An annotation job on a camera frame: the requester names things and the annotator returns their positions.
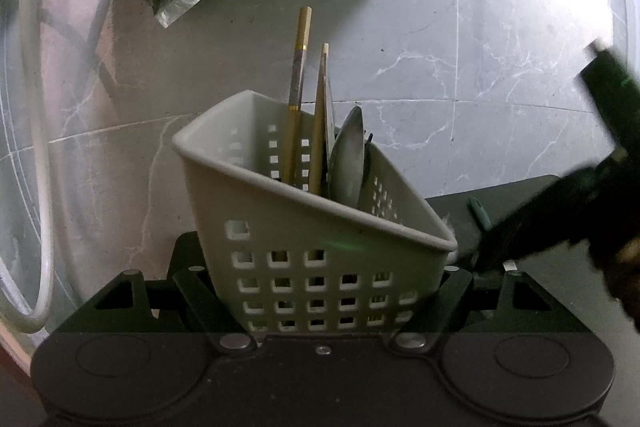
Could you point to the wooden frame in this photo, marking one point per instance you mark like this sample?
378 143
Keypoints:
15 352

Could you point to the gold chopsticks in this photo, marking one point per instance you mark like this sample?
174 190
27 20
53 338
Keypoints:
300 72

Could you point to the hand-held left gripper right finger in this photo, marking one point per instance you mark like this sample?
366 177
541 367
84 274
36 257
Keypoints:
447 297

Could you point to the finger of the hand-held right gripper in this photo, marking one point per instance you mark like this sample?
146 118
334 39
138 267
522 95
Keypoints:
540 217
612 92

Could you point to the white perforated utensil holder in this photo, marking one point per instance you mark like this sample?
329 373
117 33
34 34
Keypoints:
310 247

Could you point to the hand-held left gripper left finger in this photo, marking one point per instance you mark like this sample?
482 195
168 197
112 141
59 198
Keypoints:
200 302

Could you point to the large metal spoon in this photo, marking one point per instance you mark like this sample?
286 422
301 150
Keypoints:
349 157

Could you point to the metal fork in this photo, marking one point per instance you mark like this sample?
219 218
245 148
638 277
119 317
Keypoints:
370 138

